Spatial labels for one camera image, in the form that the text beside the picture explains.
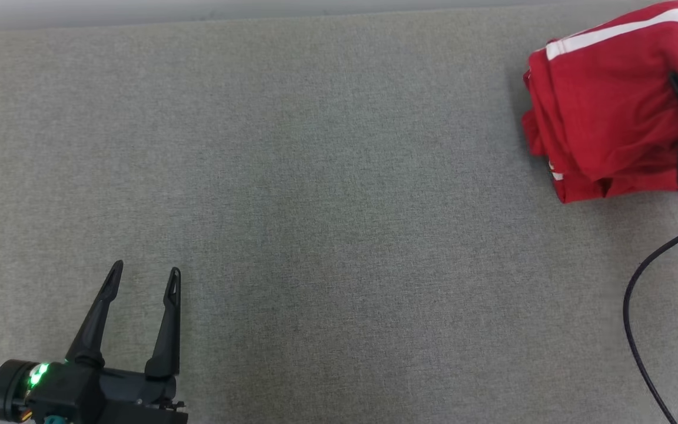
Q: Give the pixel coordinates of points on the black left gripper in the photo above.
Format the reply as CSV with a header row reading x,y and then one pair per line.
x,y
103,397

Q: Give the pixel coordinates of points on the red shorts white trim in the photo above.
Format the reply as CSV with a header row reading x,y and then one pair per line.
x,y
610,88

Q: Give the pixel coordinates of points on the red Bulls 23 jersey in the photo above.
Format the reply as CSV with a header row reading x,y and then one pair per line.
x,y
580,185

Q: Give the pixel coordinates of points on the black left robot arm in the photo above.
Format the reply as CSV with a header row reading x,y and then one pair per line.
x,y
6,388

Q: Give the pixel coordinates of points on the grey fabric sofa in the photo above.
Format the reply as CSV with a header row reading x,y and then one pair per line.
x,y
345,206

